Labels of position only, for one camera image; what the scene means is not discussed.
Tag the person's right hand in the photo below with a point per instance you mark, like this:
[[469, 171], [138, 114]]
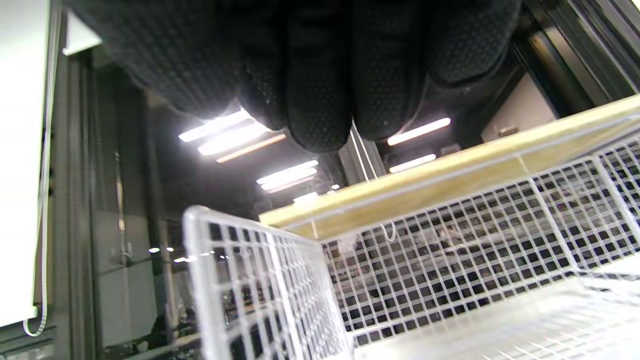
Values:
[[310, 60]]

